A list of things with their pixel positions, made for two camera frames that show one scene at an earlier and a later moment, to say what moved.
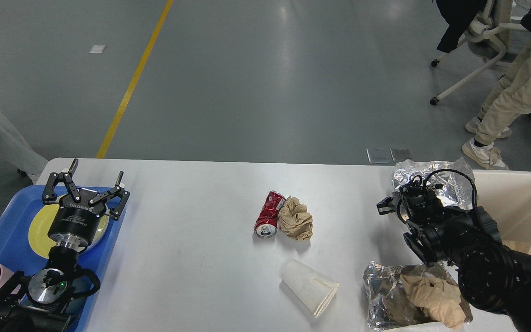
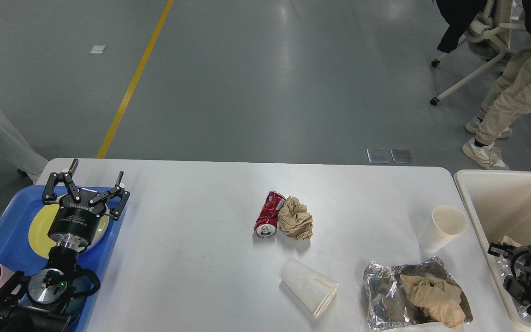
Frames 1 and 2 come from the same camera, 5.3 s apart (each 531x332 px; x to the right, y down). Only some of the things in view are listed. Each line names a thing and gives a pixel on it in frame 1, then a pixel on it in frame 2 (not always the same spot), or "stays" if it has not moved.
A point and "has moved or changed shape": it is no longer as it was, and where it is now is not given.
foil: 452,182 has moved or changed shape
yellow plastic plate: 39,227 stays
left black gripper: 76,222 stays
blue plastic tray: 7,240 stays
